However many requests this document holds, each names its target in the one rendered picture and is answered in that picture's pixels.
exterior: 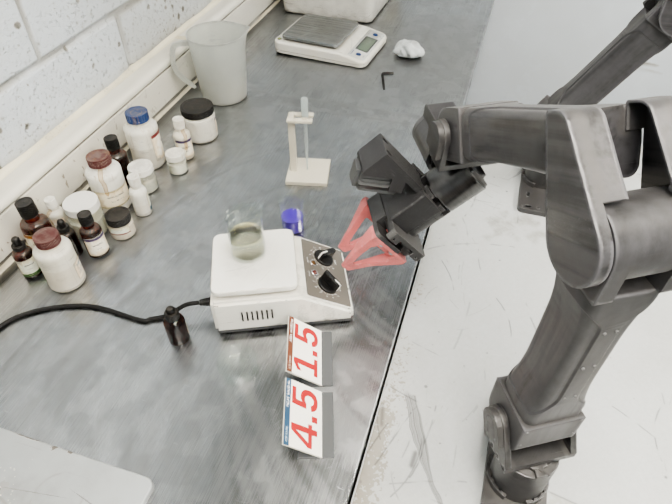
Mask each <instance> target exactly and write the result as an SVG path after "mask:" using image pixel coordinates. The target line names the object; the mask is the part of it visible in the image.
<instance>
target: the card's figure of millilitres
mask: <svg viewBox="0 0 672 504"><path fill-rule="evenodd" d="M292 371H294V372H297V373H299V374H301V375H304V376H306V377H308V378H311V379H313V380H315V381H318V382H319V331H317V330H315V329H313V328H311V327H309V326H307V325H305V324H303V323H301V322H299V321H297V320H295V319H294V332H293V357H292Z"/></svg>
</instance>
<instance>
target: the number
mask: <svg viewBox="0 0 672 504"><path fill-rule="evenodd" d="M289 444H292V445H295V446H297V447H300V448H303V449H306V450H309V451H311V452H314V453H317V454H318V392H317V391H314V390H312V389H310V388H307V387H305V386H302V385H300V384H298V383H295V382H293V381H291V404H290V429H289Z"/></svg>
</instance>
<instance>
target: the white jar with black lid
mask: <svg viewBox="0 0 672 504"><path fill-rule="evenodd" d="M180 111H181V115H182V117H183V118H184V122H185V128H186V129H188V130H189V132H190V136H191V140H192V143H195V144H204V143H208V142H211V141H213V140H214V139H215V138H216V137H217V136H218V128H217V123H216V116H215V112H214V108H213V103H212V101H211V100H209V99H206V98H191V99H188V100H186V101H184V102H183V103H182V104H181V105H180Z"/></svg>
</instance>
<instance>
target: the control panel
mask: <svg viewBox="0 0 672 504"><path fill-rule="evenodd" d="M301 244H302V253H303V262H304V271H305V279H306V288H307V294H308V295H310V296H313V297H317V298H320V299H324V300H327V301H331V302H334V303H338V304H341V305H345V306H348V307H351V303H350V298H349V292H348V287H347V282H346V276H345V271H344V267H342V265H341V264H342V263H343V260H342V255H341V251H338V250H336V252H335V253H334V254H333V256H332V258H333V264H332V265H331V266H324V265H322V264H320V263H319V262H318V261H317V260H316V259H315V257H314V253H315V251H316V250H326V249H329V247H326V246H323V245H320V244H317V243H314V242H311V241H308V240H305V239H302V238H301ZM312 260H313V261H315V262H316V264H315V265H314V264H312V263H311V261H312ZM313 270H316V271H317V274H314V273H313V272H312V271H313ZM325 270H328V271H329V272H330V273H331V274H332V275H333V276H334V277H335V278H336V279H337V280H338V281H339V282H340V283H341V287H340V288H339V289H338V291H336V293H334V294H329V293H326V292H324V291H323V290H322V289H321V288H320V287H319V285H318V279H319V278H320V277H321V275H322V274H323V273H324V272H325Z"/></svg>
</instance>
